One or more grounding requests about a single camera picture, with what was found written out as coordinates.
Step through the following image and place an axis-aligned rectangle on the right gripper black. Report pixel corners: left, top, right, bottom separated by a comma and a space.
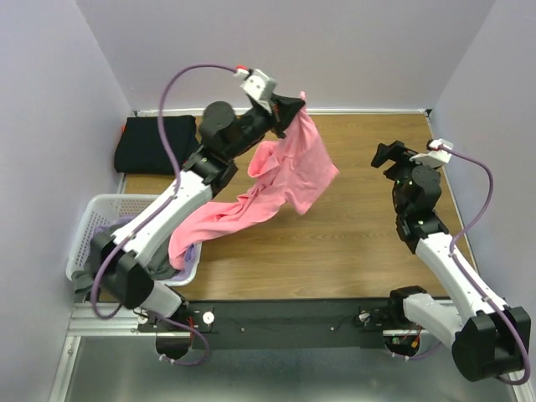
371, 140, 439, 214

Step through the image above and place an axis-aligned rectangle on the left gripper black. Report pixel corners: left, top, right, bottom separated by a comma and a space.
224, 92, 305, 162

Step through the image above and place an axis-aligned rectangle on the pink t shirt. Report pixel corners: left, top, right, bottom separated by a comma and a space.
168, 106, 338, 271

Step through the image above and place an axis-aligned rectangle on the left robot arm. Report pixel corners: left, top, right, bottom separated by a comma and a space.
90, 95, 305, 331

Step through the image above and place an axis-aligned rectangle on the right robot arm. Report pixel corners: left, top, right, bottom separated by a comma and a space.
371, 139, 531, 386

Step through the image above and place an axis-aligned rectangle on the black folded t shirt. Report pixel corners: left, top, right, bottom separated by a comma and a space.
113, 116, 199, 175

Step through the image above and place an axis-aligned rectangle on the lavender t shirt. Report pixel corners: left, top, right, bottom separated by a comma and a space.
93, 215, 198, 282

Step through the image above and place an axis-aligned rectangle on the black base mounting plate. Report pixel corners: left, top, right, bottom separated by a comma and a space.
137, 297, 426, 355

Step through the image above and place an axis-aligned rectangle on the white plastic laundry basket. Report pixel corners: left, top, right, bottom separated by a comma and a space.
65, 193, 204, 287

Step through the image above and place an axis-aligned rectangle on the grey t shirt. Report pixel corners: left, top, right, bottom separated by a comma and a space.
71, 228, 159, 302

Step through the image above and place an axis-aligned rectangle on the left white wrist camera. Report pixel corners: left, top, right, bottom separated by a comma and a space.
240, 69, 277, 115

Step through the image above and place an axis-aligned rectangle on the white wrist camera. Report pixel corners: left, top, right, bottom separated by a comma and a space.
240, 69, 277, 115
410, 139, 454, 168

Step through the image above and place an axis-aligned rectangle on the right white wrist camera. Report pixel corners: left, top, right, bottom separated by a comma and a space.
410, 139, 454, 168

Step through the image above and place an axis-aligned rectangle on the white wall base trim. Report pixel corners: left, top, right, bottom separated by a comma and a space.
133, 107, 430, 117

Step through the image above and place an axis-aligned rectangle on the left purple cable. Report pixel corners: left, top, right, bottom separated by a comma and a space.
90, 63, 248, 322

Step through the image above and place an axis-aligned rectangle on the aluminium extrusion rail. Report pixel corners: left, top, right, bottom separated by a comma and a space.
66, 301, 147, 337

